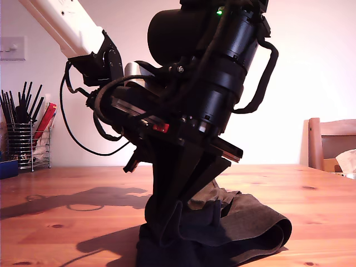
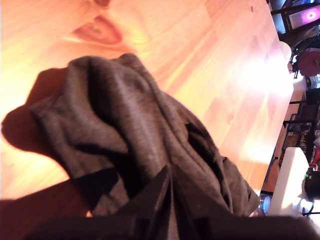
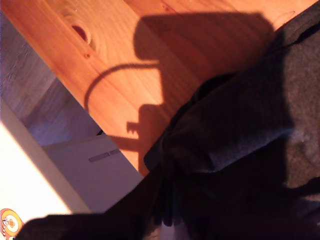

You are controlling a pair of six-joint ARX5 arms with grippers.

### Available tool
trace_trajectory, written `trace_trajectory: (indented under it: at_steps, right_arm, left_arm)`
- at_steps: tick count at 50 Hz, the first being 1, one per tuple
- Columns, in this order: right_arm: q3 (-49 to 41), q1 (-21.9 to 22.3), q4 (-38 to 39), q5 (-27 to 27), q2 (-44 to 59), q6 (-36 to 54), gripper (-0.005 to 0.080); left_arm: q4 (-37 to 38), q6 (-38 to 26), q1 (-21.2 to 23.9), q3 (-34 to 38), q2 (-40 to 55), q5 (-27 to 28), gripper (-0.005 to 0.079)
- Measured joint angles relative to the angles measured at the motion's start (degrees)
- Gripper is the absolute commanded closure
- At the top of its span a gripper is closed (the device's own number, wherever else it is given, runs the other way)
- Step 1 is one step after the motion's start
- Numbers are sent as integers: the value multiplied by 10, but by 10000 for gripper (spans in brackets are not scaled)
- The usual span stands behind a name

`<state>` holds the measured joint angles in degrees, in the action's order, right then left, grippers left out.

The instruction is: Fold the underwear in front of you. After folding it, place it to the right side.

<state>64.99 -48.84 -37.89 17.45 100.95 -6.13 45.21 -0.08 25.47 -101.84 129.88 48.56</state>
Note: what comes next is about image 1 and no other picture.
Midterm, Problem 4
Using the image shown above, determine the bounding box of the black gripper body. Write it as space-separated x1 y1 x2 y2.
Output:
123 150 140 174
111 55 245 164

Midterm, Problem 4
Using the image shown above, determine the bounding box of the dark grey underwear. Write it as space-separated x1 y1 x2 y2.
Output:
135 180 293 267

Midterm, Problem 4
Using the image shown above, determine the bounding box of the white paper packet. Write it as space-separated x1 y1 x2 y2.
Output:
33 111 60 165

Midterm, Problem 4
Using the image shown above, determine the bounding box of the red packet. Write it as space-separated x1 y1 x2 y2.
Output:
33 102 58 140

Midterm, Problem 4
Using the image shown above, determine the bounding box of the brown wooden chair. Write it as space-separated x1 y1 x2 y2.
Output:
299 118 356 173

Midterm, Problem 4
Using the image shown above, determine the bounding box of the black chopstick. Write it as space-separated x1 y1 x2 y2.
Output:
19 81 27 107
8 90 17 118
24 81 33 111
27 84 43 120
31 96 45 123
0 90 10 125

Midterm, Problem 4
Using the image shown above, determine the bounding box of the brown cardboard box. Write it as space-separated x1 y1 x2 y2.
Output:
323 158 343 173

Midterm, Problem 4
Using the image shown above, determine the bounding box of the blue box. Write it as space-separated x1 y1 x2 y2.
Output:
0 160 19 180

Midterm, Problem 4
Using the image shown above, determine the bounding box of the dark brown container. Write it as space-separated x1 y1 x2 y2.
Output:
0 122 8 164

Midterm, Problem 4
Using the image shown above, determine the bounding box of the patterned tissue box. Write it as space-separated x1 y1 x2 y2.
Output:
330 171 356 181

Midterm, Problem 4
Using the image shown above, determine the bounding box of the white tissue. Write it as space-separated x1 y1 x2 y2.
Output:
335 149 356 175

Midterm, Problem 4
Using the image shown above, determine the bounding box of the thick braided black cable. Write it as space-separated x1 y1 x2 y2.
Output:
232 38 279 115
93 111 125 142

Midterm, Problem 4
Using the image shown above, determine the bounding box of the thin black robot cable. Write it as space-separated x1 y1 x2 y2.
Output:
60 62 131 156
94 75 179 120

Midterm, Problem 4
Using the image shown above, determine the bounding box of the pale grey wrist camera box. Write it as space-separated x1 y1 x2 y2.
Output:
123 61 179 98

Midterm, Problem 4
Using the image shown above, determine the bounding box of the chrome wire utensil holder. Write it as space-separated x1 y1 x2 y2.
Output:
6 123 53 172

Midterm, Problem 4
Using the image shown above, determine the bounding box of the white wall light switch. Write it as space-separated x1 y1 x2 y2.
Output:
0 36 26 61

